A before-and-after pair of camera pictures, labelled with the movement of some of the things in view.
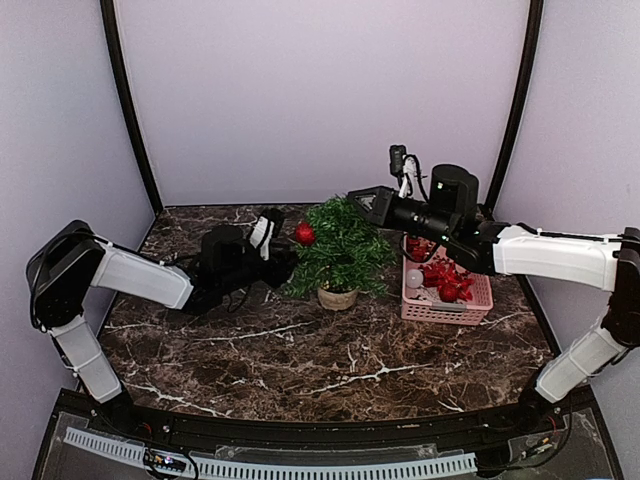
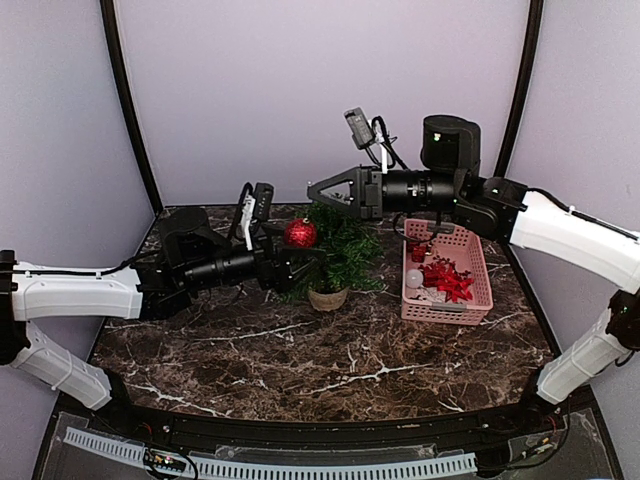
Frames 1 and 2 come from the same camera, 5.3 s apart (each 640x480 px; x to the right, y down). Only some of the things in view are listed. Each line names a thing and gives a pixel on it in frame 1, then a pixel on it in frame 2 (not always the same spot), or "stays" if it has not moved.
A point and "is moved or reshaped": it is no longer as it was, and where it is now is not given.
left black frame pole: x=109 y=16 stays
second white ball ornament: x=414 y=278 stays
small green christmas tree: x=349 y=255 is moved or reshaped
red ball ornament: x=305 y=233 is moved or reshaped
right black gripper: x=382 y=205 to x=371 y=209
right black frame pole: x=535 y=14 stays
